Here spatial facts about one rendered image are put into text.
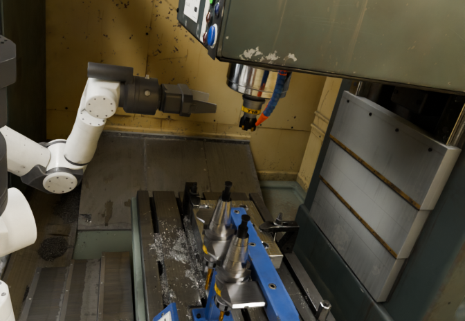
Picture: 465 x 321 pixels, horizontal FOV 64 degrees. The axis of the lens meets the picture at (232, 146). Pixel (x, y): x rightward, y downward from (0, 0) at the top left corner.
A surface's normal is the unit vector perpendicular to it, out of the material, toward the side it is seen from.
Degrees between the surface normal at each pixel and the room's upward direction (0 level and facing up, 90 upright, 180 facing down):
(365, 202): 90
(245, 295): 0
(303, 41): 90
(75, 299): 8
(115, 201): 24
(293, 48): 90
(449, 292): 90
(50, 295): 8
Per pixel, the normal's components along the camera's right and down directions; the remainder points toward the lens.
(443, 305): 0.27, 0.43
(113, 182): 0.29, -0.65
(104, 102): 0.20, 0.67
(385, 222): -0.94, -0.06
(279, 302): 0.19, -0.90
